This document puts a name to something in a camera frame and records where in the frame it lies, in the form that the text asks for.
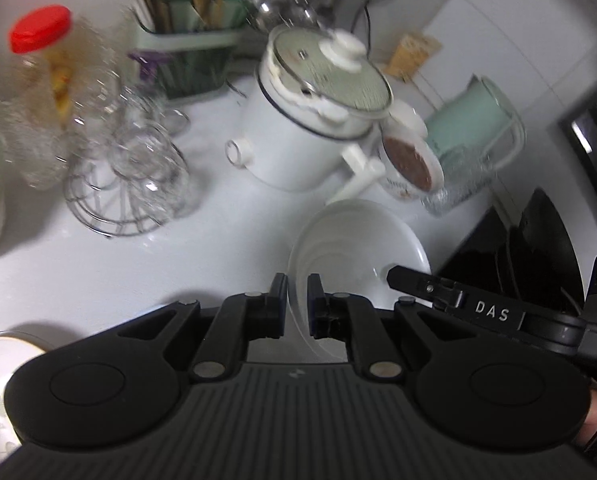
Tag white bowl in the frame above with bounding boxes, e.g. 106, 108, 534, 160
288, 200, 431, 362

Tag person's right hand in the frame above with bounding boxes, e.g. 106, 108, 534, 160
574, 382, 597, 452

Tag black stove top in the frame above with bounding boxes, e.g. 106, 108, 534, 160
436, 188, 585, 316

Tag white cup brown contents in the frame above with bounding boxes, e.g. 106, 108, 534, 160
377, 100, 444, 200

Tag white electric cooking pot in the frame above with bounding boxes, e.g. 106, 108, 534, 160
225, 26, 394, 202

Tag red-lid plastic jar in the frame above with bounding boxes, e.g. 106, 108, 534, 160
5, 4, 129, 189

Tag chopstick utensil holder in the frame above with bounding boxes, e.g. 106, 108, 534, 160
127, 0, 248, 100

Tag wire glass holder rack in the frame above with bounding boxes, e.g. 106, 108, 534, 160
63, 66, 192, 238

